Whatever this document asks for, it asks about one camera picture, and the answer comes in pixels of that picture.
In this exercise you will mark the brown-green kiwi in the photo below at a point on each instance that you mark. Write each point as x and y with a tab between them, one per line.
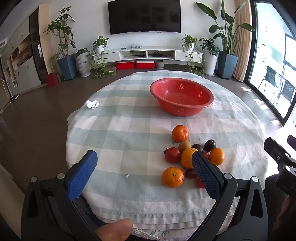
184	146

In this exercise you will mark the black wall television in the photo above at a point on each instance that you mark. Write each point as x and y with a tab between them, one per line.
144	16

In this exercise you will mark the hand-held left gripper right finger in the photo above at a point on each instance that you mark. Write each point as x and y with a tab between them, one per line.
204	171

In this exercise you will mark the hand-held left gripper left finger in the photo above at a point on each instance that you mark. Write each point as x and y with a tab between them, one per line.
83	173

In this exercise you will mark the dark purple plum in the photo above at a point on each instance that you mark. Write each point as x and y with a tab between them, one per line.
210	144
197	147

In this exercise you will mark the white television cabinet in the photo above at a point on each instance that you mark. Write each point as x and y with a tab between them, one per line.
185	54

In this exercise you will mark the red storage box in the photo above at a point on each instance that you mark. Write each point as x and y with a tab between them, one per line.
145	64
125	65

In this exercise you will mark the small red tomato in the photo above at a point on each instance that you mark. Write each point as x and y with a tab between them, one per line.
205	154
199	183

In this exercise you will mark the beige curtain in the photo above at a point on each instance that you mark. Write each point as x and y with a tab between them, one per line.
241	41

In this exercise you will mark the checked green white tablecloth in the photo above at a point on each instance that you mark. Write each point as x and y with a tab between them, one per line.
129	129

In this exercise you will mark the red plastic bowl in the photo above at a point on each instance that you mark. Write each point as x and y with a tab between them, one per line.
180	109

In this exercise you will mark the large-leaf plant in blue pot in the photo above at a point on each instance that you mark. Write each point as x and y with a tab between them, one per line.
227	64

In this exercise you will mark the red apple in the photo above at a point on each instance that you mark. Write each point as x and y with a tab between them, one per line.
172	155

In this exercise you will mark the brown wooden door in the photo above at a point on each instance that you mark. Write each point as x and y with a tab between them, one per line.
4	88

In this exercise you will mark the crumpled white tissue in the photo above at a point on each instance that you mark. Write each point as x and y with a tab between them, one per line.
92	104

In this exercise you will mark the dark red cherry tomato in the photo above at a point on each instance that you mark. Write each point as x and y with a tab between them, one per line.
190	173

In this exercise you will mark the sliding glass door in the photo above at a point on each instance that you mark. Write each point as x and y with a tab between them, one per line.
251	46

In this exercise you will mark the orange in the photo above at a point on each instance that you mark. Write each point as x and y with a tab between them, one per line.
172	177
217	156
187	158
180	133

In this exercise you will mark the tall plant in blue pot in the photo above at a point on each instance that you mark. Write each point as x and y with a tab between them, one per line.
67	67

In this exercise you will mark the black metal chair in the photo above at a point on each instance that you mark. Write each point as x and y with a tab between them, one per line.
270	74
288	89

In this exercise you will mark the bushy plant in white pot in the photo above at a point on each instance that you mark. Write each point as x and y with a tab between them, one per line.
210	63

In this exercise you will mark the white floral cloth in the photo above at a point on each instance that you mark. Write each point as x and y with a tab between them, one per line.
157	233

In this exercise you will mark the white wall cabinet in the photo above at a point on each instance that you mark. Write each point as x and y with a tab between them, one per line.
25	74

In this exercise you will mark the grey empty flower pot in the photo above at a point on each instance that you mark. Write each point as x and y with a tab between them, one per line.
160	64

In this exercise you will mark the black set-top box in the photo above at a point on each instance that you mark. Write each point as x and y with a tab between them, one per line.
158	55

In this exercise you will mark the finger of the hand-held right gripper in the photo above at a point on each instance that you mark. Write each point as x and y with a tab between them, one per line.
291	140
275	148

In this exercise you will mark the person's right hand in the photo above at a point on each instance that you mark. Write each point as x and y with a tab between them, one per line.
284	210

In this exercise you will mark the plant in ribbed white pot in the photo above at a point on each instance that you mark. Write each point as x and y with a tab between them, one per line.
83	64

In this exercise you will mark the trailing plant in white pot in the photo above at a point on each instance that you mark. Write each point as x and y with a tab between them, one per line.
100	47
190	45

